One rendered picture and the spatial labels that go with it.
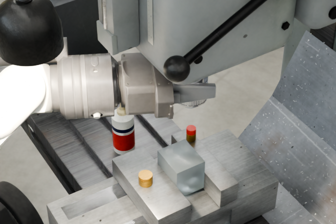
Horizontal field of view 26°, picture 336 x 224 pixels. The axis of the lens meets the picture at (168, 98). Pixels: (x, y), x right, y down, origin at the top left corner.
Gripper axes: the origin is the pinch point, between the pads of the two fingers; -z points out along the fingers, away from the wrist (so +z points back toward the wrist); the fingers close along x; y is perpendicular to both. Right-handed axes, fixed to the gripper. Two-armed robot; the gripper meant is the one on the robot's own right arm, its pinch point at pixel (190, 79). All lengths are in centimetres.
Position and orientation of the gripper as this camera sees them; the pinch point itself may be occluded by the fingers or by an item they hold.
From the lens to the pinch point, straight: 101.9
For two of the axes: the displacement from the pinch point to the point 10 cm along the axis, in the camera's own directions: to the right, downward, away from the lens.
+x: -1.2, -6.4, 7.6
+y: -0.2, 7.7, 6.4
